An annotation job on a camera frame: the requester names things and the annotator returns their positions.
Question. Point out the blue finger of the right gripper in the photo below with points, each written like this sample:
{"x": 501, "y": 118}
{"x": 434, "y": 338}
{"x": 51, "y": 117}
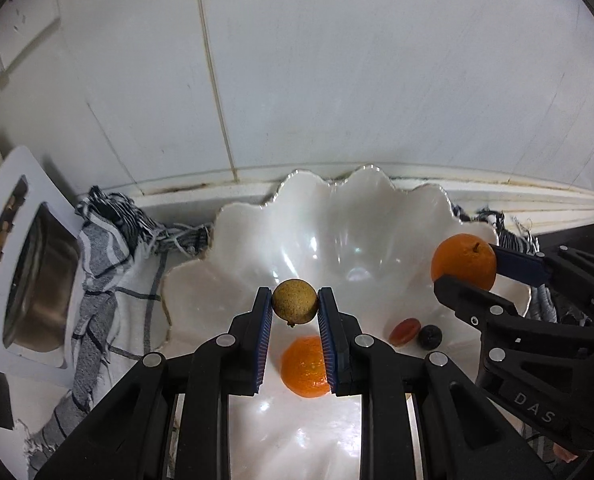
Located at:
{"x": 523, "y": 268}
{"x": 495, "y": 317}

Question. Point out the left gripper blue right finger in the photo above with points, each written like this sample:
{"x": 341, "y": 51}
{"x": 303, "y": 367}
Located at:
{"x": 337, "y": 332}

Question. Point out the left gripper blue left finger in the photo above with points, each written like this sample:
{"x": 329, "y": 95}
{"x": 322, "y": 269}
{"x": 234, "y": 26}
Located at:
{"x": 248, "y": 355}

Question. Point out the orange mandarin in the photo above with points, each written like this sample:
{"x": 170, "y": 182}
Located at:
{"x": 303, "y": 368}
{"x": 466, "y": 257}

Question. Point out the yellow longan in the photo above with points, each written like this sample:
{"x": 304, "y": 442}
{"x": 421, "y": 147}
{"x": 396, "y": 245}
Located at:
{"x": 295, "y": 302}

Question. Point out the dark blueberry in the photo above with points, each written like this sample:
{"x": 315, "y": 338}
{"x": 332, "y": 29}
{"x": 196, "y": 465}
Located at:
{"x": 430, "y": 337}

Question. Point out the red grape tomato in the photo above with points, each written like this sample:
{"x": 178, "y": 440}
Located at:
{"x": 404, "y": 332}

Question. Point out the checked grey white cloth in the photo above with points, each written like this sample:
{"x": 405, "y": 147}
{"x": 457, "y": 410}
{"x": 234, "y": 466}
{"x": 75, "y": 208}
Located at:
{"x": 124, "y": 255}

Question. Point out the steel pot in rack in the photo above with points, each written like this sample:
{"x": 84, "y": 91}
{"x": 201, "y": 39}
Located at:
{"x": 38, "y": 301}

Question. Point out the white dish rack frame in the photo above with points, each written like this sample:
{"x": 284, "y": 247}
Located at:
{"x": 24, "y": 188}

